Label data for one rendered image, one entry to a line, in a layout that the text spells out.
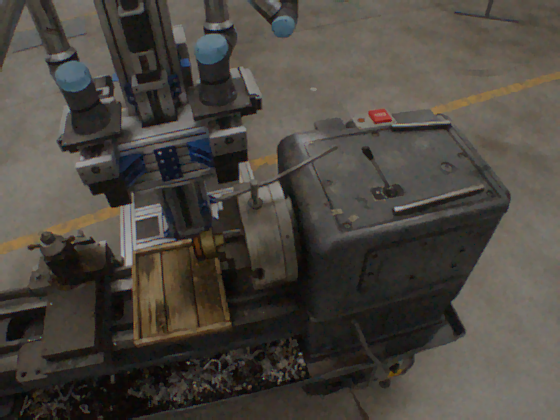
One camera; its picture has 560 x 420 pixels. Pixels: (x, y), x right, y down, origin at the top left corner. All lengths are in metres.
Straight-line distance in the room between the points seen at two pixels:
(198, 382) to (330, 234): 0.80
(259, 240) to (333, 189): 0.24
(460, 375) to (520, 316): 0.53
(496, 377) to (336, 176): 1.56
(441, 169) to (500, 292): 1.50
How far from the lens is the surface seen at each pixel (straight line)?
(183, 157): 1.73
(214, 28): 1.63
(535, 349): 2.56
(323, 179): 1.15
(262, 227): 1.09
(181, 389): 1.60
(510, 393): 2.39
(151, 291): 1.44
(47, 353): 1.37
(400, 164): 1.23
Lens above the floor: 2.06
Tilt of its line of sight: 49 degrees down
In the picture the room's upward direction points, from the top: 2 degrees counter-clockwise
